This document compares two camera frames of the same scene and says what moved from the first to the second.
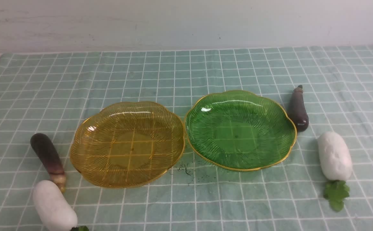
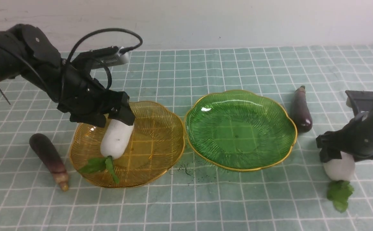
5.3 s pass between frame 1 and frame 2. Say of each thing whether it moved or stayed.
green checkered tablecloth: stayed
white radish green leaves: stayed
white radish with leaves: moved
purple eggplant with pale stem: stayed
